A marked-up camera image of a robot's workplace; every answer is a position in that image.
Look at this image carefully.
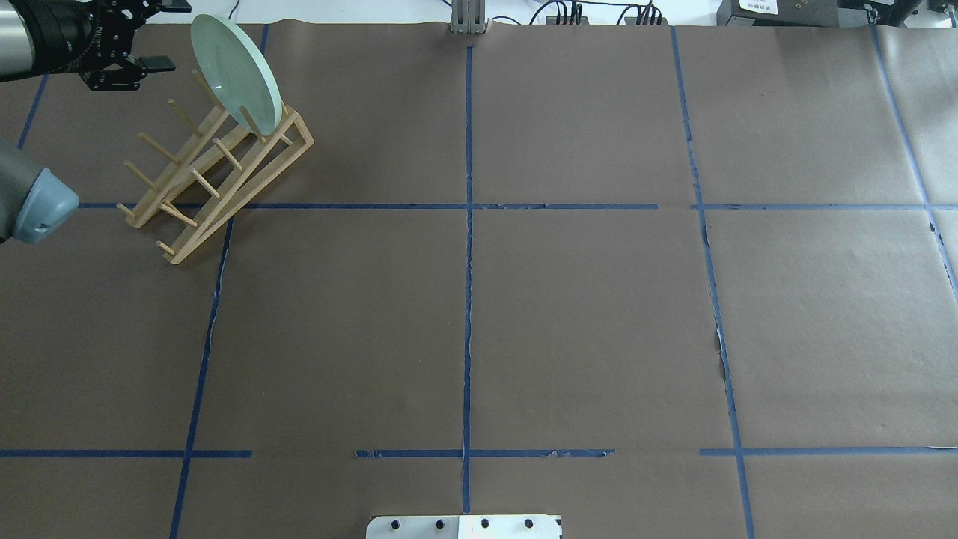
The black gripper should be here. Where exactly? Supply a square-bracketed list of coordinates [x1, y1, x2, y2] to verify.
[30, 0, 192, 91]

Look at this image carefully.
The light green plate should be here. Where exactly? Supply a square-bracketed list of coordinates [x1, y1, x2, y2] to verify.
[191, 14, 283, 136]

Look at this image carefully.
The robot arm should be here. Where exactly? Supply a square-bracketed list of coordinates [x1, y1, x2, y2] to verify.
[1, 1, 192, 245]

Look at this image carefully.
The wooden dish rack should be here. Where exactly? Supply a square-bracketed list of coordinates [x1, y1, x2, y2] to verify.
[115, 70, 314, 265]

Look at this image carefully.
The black power strip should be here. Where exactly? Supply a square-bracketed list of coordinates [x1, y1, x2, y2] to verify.
[524, 1, 668, 26]

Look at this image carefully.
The black box device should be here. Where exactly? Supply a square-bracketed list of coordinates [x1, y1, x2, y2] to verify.
[716, 1, 875, 28]

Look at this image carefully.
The aluminium frame post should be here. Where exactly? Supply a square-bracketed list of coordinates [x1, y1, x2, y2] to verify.
[445, 0, 489, 35]

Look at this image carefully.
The white pedestal column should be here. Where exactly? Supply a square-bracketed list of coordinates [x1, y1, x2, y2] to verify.
[365, 513, 564, 538]

